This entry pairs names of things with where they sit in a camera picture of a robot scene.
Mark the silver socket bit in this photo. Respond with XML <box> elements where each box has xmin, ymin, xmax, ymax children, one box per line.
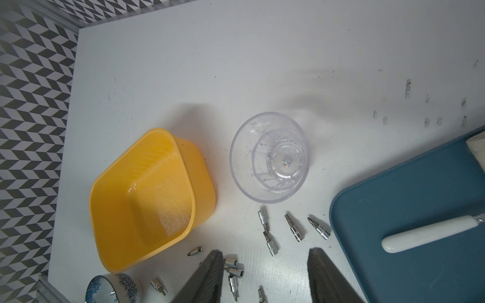
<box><xmin>150</xmin><ymin>278</ymin><xmax>167</xmax><ymax>296</ymax></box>
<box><xmin>225</xmin><ymin>267</ymin><xmax>244</xmax><ymax>278</ymax></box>
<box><xmin>285</xmin><ymin>213</ymin><xmax>304</xmax><ymax>242</ymax></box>
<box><xmin>258</xmin><ymin>286</ymin><xmax>266</xmax><ymax>303</ymax></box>
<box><xmin>258</xmin><ymin>210</ymin><xmax>269</xmax><ymax>232</ymax></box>
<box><xmin>308</xmin><ymin>217</ymin><xmax>330</xmax><ymax>240</ymax></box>
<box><xmin>187</xmin><ymin>246</ymin><xmax>203</xmax><ymax>256</ymax></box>
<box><xmin>263</xmin><ymin>231</ymin><xmax>279</xmax><ymax>256</ymax></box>
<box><xmin>224</xmin><ymin>258</ymin><xmax>238</xmax><ymax>268</ymax></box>
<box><xmin>228</xmin><ymin>274</ymin><xmax>238</xmax><ymax>302</ymax></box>

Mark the clear plastic cup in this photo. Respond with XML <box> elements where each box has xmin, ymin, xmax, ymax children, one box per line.
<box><xmin>229</xmin><ymin>112</ymin><xmax>311</xmax><ymax>204</ymax></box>

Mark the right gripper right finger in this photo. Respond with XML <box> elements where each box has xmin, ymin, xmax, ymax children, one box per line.
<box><xmin>307</xmin><ymin>247</ymin><xmax>364</xmax><ymax>303</ymax></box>

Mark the blue white ceramic bowl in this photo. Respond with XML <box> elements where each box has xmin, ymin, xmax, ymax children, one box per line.
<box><xmin>85</xmin><ymin>273</ymin><xmax>143</xmax><ymax>303</ymax></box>

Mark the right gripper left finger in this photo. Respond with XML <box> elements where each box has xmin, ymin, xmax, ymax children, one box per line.
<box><xmin>172</xmin><ymin>250</ymin><xmax>224</xmax><ymax>303</ymax></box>

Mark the white handled knife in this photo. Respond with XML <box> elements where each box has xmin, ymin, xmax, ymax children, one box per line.
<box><xmin>381</xmin><ymin>213</ymin><xmax>484</xmax><ymax>253</ymax></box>

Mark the teal tray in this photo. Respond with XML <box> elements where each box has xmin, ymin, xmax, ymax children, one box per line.
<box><xmin>330</xmin><ymin>133</ymin><xmax>484</xmax><ymax>302</ymax></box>

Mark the yellow plastic storage box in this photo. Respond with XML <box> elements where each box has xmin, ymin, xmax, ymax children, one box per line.
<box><xmin>89</xmin><ymin>128</ymin><xmax>216</xmax><ymax>273</ymax></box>

